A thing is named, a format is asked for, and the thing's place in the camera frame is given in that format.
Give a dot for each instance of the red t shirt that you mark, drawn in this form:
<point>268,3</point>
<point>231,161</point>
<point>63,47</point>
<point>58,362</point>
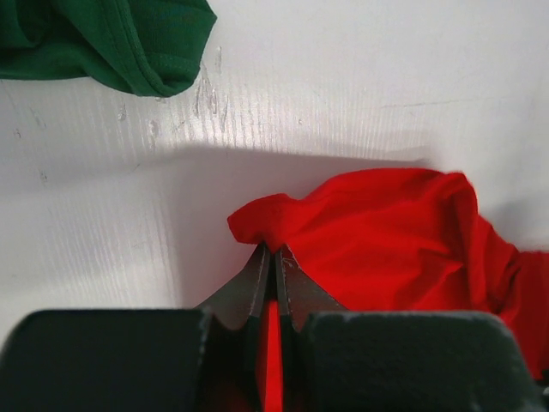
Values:
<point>407,239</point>

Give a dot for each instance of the folded green t shirt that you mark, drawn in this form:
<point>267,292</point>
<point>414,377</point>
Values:
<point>144,48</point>

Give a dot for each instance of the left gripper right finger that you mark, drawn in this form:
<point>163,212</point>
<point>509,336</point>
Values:
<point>335,359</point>

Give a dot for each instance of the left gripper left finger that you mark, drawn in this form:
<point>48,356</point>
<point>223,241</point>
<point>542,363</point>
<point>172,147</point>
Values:
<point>206,358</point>

